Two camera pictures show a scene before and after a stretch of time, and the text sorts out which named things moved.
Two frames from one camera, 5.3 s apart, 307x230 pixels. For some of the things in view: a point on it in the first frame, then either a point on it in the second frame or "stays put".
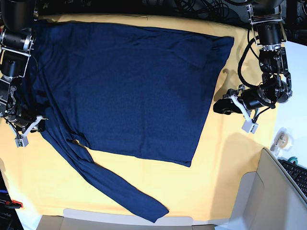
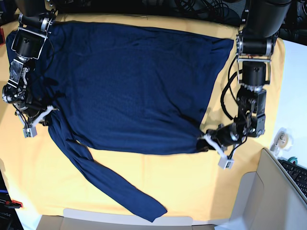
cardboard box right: (268, 199) stays put
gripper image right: (239, 101) → (223, 136)
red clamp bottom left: (14, 204) stays put
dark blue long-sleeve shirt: (131, 89) stays put
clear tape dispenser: (283, 140) stays put
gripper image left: (23, 124) → (33, 113)
